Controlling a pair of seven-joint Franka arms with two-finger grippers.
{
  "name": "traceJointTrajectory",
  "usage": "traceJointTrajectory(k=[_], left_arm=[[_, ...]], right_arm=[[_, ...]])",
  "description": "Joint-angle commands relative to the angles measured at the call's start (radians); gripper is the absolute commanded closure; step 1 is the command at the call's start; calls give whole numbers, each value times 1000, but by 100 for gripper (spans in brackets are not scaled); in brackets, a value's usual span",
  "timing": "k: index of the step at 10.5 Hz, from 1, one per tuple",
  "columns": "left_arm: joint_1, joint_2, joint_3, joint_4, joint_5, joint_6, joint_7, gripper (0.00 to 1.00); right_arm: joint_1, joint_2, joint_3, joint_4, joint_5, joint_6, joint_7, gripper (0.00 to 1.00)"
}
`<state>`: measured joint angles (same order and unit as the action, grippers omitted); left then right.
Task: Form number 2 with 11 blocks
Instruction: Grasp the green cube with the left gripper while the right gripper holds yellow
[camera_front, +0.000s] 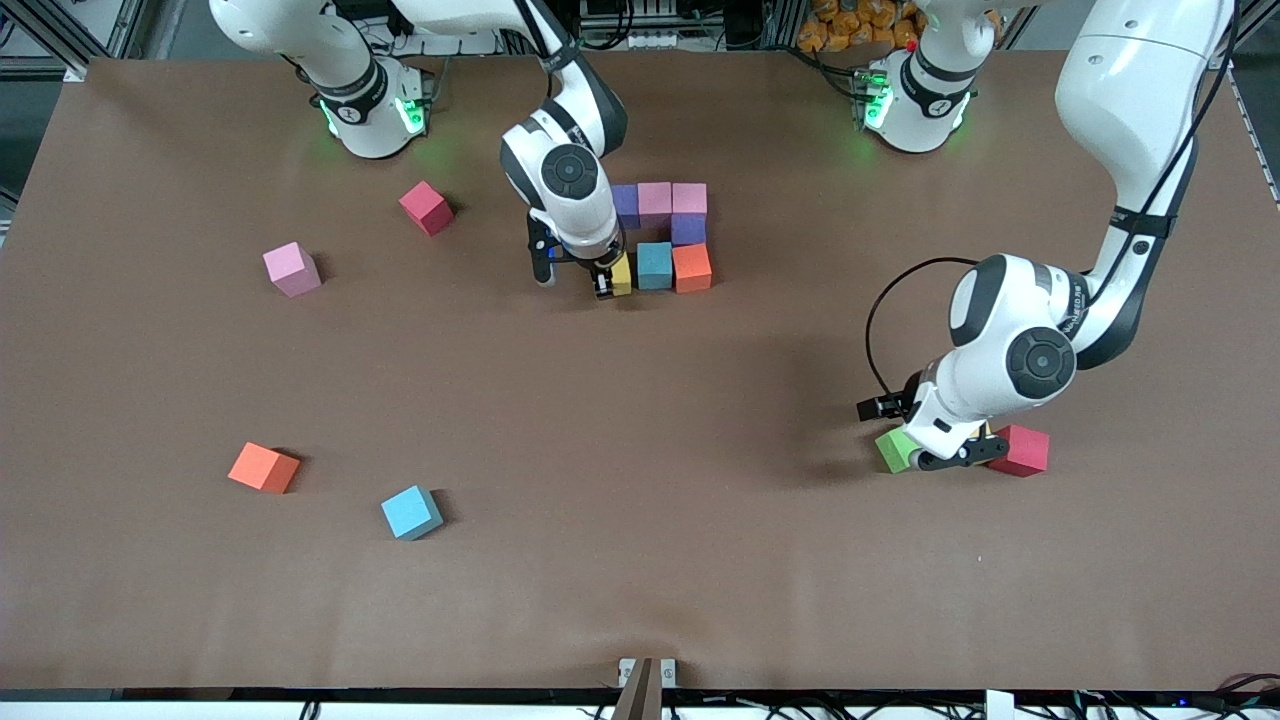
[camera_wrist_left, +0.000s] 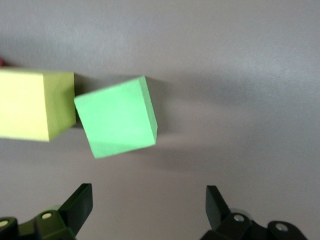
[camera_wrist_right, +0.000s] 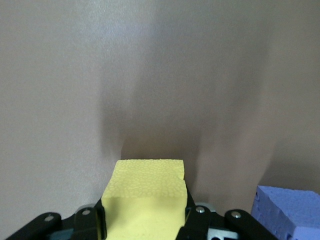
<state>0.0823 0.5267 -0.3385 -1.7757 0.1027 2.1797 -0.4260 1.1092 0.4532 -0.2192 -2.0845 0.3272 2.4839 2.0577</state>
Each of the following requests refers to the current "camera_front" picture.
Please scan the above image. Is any green foam cube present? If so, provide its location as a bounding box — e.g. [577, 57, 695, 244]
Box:
[875, 428, 921, 475]

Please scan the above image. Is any orange foam cube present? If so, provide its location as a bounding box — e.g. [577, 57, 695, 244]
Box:
[672, 243, 713, 294]
[227, 442, 301, 495]

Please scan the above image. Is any red foam cube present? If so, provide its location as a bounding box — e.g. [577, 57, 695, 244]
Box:
[990, 425, 1051, 478]
[399, 180, 455, 237]

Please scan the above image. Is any white power strip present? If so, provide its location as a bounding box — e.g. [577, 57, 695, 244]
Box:
[385, 0, 501, 56]

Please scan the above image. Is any brown paper table cover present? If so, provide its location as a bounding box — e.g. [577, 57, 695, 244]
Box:
[0, 48, 1280, 693]

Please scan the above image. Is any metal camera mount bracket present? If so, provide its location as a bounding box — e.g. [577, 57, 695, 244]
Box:
[617, 656, 679, 720]

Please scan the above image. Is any aluminium frame profile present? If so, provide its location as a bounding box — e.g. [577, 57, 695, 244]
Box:
[0, 0, 91, 83]
[1195, 0, 1280, 71]

